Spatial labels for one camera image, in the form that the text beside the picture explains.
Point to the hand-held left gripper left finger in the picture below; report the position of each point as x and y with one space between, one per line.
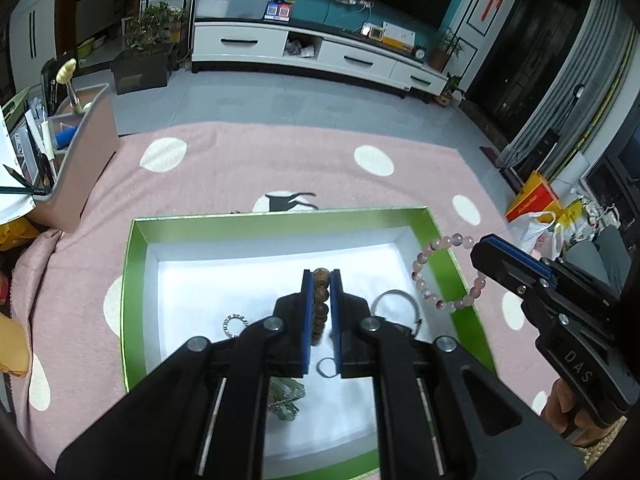
306 320

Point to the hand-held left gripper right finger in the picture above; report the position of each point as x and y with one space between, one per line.
336 320

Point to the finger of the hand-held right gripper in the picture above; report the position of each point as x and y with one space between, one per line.
500 270
520 255

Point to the green cardboard box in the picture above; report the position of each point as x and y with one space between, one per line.
200 270

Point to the person's right forearm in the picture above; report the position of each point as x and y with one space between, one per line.
595 447

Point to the person's right hand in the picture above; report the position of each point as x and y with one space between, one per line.
560 407

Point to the white plastic bag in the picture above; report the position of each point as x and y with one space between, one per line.
535 232

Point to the orange yellow box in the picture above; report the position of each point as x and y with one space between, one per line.
530 200

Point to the silver bangle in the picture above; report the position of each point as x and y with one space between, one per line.
395 292

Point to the person's grey trouser leg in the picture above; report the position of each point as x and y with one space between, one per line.
600 260

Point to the pink dotted blanket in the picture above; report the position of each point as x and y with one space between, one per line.
250 160

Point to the small potted floor plant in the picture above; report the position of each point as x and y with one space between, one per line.
445 97

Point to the grey striped curtain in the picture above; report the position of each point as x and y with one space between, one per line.
575 85

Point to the dark double door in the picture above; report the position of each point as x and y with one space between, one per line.
540 50

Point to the potted plant in brown pot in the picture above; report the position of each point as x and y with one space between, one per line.
440 60

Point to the small alarm clock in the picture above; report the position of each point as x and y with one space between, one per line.
420 52

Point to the white flat box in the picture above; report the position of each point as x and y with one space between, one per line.
400 35

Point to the pink desk organizer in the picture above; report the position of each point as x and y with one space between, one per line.
85 160

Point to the white television cabinet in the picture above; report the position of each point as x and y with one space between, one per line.
240 42

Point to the potted plant in dark planter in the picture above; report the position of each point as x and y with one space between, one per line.
140 72

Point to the white power strip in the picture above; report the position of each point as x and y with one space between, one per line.
355 2

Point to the white paper sheet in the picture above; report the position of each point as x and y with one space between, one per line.
10 210

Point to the dark pencil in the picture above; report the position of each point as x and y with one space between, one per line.
17 177

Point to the clear plastic storage bin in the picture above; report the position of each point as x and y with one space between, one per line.
230 2

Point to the cream back scratcher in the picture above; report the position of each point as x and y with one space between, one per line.
66 71

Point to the green plastic basin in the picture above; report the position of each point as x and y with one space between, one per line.
90 47

